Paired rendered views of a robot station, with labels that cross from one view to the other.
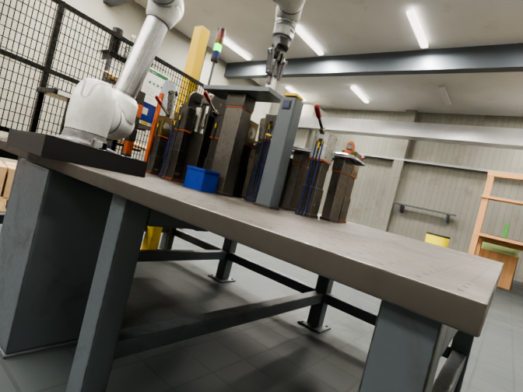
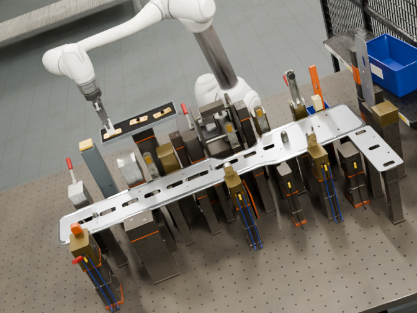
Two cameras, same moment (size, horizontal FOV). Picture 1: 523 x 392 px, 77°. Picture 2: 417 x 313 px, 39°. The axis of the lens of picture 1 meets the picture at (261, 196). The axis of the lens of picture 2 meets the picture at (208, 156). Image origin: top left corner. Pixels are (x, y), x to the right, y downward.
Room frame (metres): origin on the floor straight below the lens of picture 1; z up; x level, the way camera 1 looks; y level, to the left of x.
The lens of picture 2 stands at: (3.53, -0.95, 2.46)
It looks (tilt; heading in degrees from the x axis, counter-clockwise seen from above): 35 degrees down; 145
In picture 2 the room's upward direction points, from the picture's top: 21 degrees counter-clockwise
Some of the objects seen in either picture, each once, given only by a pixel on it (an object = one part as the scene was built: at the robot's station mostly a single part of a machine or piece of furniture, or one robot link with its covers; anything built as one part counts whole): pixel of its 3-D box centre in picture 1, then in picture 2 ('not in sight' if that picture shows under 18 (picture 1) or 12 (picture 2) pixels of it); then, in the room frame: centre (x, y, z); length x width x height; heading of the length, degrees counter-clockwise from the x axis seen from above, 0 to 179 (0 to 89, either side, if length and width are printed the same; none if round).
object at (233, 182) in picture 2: not in sight; (244, 212); (2.06, 0.14, 0.87); 0.12 x 0.07 x 0.35; 147
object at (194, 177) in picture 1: (201, 179); not in sight; (1.39, 0.26, 0.75); 0.11 x 0.10 x 0.09; 57
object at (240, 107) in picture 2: not in sight; (251, 141); (1.81, 0.50, 0.91); 0.07 x 0.05 x 0.42; 147
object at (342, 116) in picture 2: (243, 143); (208, 172); (1.86, 0.17, 1.00); 1.38 x 0.22 x 0.02; 57
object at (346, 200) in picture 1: (344, 187); (97, 272); (1.71, -0.41, 0.88); 0.14 x 0.09 x 0.36; 147
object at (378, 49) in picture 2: (134, 109); (392, 64); (2.29, 1.00, 1.09); 0.30 x 0.17 x 0.13; 154
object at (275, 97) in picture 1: (243, 93); (138, 123); (1.46, 0.19, 1.16); 0.37 x 0.14 x 0.02; 57
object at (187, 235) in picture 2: not in sight; (177, 213); (1.75, 0.02, 0.84); 0.12 x 0.05 x 0.29; 147
